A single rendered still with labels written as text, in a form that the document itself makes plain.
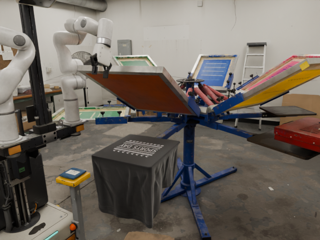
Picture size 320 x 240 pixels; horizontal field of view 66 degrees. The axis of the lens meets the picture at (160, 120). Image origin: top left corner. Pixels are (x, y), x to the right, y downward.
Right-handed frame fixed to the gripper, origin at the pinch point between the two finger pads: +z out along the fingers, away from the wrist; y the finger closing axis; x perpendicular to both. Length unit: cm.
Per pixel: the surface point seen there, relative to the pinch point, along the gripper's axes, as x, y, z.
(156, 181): 21, -42, 59
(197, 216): 27, -135, 109
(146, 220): 18, -38, 84
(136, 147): -2, -50, 41
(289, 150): 96, -86, 30
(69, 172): -14, -1, 54
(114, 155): -8, -34, 46
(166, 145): 17, -61, 38
